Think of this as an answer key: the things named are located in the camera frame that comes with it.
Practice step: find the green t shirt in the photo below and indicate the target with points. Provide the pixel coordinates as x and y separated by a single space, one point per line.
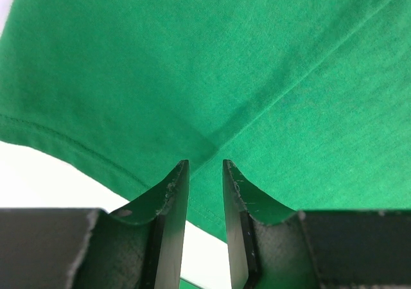
309 98

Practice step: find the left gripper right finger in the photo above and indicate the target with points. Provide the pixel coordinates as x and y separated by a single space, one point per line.
273 246

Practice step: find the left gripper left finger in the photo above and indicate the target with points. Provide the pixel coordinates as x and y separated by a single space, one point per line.
138 245

